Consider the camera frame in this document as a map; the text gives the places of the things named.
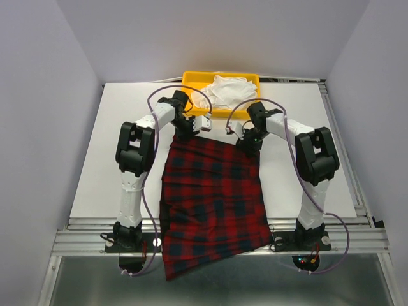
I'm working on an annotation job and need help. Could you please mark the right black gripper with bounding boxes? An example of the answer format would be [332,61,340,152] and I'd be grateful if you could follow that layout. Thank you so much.
[235,127,268,159]

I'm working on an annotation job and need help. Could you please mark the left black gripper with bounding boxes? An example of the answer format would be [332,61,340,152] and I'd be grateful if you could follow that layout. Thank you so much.
[170,115,199,142]

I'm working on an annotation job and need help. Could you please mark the red plaid pleated skirt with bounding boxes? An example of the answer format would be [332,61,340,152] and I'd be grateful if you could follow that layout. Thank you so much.
[159,136,272,281]

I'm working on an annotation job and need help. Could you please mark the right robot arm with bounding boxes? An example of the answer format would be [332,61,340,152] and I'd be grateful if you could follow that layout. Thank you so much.
[226,99,340,252]

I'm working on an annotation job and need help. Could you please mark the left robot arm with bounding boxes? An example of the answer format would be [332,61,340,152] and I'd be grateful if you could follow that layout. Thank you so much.
[109,90,197,251]

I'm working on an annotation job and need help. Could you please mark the white skirt in bin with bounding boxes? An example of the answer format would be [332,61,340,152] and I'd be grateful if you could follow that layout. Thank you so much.
[186,74,258,110]

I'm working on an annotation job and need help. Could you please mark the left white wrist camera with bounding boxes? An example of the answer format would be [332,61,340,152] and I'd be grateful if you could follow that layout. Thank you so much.
[193,115,212,132]

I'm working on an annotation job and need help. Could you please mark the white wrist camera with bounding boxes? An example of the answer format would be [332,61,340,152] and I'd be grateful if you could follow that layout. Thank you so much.
[225,121,245,140]
[193,115,212,132]

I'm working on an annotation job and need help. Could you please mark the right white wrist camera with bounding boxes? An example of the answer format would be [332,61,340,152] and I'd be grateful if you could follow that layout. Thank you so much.
[225,121,245,140]

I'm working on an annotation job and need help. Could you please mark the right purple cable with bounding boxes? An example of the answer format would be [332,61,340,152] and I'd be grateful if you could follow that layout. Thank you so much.
[225,99,351,275]

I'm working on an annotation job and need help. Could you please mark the purple cable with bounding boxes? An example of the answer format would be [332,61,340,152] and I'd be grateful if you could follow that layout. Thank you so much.
[225,99,351,275]
[120,85,213,277]

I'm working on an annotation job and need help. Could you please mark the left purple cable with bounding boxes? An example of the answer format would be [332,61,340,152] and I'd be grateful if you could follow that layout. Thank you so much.
[120,85,213,277]

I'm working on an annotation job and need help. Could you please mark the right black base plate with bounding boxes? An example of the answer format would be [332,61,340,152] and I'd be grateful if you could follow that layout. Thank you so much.
[273,231,332,252]

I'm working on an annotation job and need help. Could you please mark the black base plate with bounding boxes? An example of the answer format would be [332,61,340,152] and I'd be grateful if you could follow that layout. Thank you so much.
[273,231,332,252]
[101,232,161,254]

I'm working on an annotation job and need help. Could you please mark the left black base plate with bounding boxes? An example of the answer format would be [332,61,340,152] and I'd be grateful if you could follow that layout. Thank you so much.
[101,232,161,254]

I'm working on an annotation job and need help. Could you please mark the aluminium rail frame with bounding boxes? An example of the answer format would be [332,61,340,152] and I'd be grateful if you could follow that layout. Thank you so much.
[39,83,402,305]

